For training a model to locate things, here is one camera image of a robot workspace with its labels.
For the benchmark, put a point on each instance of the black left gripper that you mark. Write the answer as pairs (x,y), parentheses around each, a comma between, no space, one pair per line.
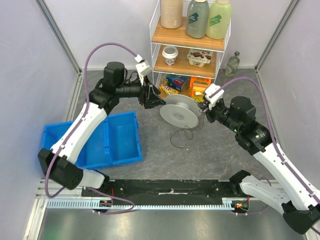
(145,95)

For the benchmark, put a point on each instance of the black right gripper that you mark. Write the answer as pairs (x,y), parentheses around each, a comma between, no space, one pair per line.
(208,110)

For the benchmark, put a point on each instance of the grey plastic cable spool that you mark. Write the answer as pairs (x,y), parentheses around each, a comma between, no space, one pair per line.
(180,111)

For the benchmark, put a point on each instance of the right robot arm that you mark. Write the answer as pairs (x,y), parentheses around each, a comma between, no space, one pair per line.
(299,202)

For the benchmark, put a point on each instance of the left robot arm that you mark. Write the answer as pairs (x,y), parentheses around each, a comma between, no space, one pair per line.
(59,162)

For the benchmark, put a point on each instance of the yellow candy bag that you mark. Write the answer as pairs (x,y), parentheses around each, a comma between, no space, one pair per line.
(167,90)

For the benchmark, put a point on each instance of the orange snack box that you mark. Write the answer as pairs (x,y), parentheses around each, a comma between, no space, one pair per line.
(197,86)

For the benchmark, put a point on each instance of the blue snack box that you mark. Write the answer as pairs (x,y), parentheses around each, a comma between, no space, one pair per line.
(177,82)

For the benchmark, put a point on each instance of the white yogurt cup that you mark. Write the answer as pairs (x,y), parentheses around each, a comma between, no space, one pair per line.
(170,54)

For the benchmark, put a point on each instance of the chocolate dessert tub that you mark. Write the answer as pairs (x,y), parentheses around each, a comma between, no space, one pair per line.
(199,57)

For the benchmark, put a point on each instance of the clear glass bottle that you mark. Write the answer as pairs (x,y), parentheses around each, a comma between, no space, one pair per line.
(232,64)

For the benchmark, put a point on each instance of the blue plastic compartment bin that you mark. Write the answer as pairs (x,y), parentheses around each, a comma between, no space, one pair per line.
(115,142)

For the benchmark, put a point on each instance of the beige bottle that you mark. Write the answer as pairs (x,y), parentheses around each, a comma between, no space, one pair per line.
(171,13)

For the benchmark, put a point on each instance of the grey green bottle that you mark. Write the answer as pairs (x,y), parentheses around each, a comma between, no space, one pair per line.
(197,18)

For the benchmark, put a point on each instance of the light green bottle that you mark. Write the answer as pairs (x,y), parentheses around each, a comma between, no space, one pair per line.
(220,13)

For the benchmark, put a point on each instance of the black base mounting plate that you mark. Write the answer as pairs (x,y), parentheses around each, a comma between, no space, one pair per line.
(172,192)

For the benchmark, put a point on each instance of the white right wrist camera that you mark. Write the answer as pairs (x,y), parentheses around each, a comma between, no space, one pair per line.
(212,93)

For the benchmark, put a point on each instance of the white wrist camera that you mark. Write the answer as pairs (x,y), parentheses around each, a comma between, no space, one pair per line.
(212,93)
(143,68)

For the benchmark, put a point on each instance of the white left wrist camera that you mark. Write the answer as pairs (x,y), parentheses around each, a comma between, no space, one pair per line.
(143,68)

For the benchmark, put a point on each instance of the white wire shelf rack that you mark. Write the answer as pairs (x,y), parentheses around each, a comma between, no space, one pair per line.
(160,37)

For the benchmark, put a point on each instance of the right aluminium frame post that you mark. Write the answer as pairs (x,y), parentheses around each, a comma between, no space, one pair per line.
(293,4)

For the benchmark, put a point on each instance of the aluminium frame post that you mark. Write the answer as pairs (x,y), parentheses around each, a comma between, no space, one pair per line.
(58,34)
(293,4)

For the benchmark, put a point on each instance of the grey slotted cable duct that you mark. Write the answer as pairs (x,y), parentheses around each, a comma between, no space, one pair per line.
(99,204)

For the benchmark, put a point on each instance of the left aluminium frame post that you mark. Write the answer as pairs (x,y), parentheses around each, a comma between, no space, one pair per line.
(58,34)

